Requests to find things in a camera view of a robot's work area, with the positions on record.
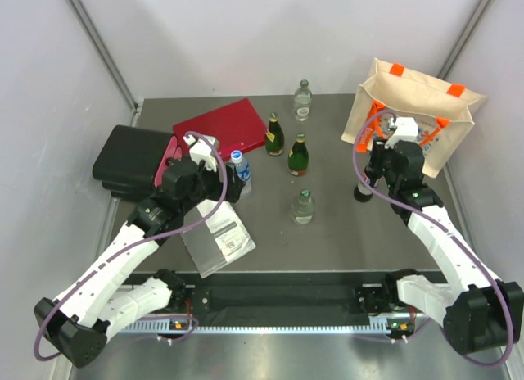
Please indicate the plastic Pocari Sweat bottle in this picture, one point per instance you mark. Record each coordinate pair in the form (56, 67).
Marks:
(243, 171)

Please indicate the black box case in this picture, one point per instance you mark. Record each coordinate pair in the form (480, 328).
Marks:
(130, 161)

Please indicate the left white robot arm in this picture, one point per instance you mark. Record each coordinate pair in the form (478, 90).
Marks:
(80, 321)

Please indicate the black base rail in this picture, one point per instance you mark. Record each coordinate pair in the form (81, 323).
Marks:
(281, 298)

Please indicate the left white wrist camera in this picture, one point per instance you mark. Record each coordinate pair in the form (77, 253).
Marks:
(200, 151)

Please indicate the slotted cable duct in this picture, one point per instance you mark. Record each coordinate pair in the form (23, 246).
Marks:
(374, 326)

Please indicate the dark bottle red cap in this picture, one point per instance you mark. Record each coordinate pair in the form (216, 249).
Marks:
(362, 193)

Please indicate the beige canvas tote bag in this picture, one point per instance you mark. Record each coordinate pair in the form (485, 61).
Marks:
(443, 111)

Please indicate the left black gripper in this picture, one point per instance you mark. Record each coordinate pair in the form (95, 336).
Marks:
(235, 183)

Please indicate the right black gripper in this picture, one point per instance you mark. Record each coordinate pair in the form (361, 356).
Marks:
(379, 150)

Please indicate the clear glass bottle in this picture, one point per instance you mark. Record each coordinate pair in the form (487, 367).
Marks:
(303, 207)
(303, 101)

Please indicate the red clip file folder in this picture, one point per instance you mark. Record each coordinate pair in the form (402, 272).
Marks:
(237, 126)

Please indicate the setup guide booklet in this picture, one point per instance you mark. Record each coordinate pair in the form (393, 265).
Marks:
(218, 241)

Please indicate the green bottle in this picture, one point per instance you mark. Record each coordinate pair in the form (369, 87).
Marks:
(274, 137)
(298, 157)

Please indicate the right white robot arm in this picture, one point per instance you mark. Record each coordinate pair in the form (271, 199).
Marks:
(476, 310)

